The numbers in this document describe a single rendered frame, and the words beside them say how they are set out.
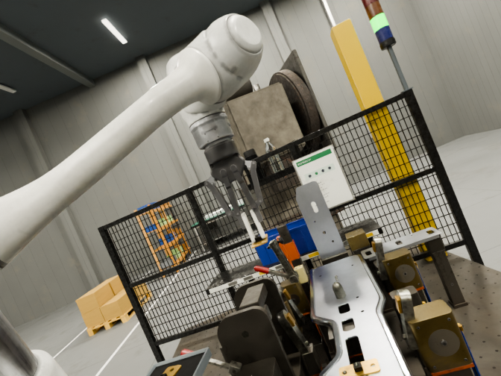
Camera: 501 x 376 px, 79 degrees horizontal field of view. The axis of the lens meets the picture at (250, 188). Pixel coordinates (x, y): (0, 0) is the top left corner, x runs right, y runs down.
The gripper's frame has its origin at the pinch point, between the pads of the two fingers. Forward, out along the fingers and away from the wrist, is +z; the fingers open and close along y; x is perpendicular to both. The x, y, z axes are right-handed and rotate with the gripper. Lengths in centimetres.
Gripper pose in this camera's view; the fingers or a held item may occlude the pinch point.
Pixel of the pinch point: (253, 225)
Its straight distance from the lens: 71.0
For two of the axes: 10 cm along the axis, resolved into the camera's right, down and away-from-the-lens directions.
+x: 0.6, -0.6, 10.0
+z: 4.0, 9.2, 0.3
